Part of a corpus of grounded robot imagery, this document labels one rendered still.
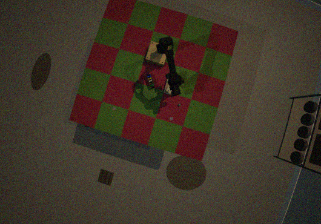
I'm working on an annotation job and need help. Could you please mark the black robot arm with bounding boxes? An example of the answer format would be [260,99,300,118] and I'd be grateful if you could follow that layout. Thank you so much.
[156,36,185,96]

